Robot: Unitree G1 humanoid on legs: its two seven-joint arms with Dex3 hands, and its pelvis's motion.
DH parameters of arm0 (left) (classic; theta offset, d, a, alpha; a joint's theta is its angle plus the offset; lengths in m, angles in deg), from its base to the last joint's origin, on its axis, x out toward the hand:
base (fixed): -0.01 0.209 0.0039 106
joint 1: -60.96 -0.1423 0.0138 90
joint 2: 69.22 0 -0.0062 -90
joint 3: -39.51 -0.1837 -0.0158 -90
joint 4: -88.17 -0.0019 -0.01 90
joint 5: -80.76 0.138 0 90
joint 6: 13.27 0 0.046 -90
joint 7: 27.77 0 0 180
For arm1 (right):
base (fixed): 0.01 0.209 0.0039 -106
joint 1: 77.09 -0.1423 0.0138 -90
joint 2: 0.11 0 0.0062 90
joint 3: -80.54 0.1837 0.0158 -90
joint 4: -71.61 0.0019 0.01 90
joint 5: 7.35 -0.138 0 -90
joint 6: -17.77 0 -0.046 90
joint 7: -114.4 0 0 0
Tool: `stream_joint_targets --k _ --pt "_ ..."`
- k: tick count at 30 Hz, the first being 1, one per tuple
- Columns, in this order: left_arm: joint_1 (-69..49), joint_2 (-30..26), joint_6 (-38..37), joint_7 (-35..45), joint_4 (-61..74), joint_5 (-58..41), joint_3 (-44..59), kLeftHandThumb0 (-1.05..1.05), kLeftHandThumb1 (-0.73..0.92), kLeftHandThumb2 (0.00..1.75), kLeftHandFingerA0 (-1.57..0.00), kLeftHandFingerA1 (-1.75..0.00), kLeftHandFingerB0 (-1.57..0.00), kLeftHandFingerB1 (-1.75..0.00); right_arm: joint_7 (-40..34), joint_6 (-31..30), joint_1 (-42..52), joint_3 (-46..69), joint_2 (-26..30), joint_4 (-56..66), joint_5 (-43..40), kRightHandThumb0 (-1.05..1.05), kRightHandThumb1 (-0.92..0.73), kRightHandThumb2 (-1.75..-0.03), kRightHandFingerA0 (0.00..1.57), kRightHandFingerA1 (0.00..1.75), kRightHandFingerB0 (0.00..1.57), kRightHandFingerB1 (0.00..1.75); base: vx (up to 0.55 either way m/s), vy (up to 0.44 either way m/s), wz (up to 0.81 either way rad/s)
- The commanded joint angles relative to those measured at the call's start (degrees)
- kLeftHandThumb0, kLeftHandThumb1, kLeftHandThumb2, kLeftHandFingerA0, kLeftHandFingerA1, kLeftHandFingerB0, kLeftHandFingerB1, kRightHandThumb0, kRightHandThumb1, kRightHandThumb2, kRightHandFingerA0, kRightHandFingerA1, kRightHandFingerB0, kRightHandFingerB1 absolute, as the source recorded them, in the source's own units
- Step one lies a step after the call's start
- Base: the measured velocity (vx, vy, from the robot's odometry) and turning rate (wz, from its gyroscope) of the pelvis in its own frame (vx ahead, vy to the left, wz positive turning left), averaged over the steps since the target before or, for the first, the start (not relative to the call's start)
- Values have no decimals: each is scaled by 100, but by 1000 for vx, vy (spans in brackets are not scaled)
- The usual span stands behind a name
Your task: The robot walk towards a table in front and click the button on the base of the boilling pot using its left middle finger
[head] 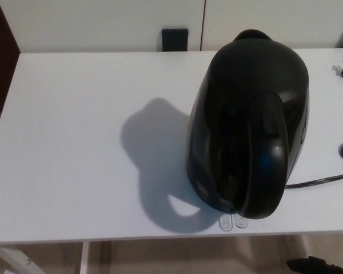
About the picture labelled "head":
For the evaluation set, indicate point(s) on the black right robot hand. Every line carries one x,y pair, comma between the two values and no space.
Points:
314,266

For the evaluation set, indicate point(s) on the black electric kettle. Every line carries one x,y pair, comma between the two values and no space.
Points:
245,128

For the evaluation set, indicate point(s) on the black rectangular object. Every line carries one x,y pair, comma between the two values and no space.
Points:
175,40

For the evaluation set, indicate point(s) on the white cabinet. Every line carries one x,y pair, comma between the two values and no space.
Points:
103,23

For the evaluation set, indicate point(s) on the dark red panel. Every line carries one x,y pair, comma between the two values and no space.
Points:
0,51

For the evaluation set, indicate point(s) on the white table leg frame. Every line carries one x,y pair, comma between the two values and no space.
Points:
5,257

